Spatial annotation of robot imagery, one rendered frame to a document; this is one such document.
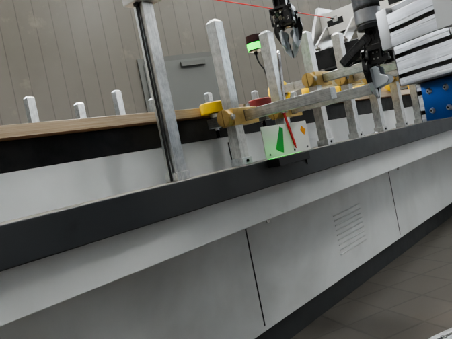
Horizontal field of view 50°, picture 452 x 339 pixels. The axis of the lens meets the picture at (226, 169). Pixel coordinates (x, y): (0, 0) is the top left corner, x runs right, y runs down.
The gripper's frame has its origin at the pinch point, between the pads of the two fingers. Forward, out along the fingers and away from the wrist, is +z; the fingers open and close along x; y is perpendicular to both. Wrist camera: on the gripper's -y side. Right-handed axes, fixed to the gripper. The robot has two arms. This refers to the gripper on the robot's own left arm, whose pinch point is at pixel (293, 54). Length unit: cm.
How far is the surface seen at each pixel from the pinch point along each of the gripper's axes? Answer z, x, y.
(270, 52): -2.4, -7.0, 0.7
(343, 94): 16.4, 13.3, 3.6
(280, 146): 28.1, -8.3, 6.4
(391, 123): 29, 20, -138
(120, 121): 13, -40, 44
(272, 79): 6.2, -8.2, 0.3
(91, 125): 13, -43, 53
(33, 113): -6, -118, -13
